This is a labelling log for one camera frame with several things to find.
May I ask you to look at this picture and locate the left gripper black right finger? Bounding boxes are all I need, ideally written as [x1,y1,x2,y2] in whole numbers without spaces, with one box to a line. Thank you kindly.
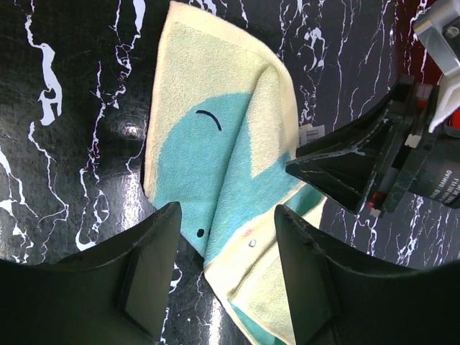
[275,205,459,344]

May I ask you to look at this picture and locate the teal patterned towel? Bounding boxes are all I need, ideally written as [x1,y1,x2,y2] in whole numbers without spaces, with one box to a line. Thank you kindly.
[144,1,325,344]

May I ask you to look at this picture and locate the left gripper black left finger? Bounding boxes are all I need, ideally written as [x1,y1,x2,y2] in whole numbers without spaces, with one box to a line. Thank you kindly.
[1,202,182,344]

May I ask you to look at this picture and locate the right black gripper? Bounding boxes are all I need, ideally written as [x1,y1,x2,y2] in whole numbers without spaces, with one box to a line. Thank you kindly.
[285,75,459,217]

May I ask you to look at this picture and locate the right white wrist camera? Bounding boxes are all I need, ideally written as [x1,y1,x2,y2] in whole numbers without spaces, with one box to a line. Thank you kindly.
[412,0,459,133]

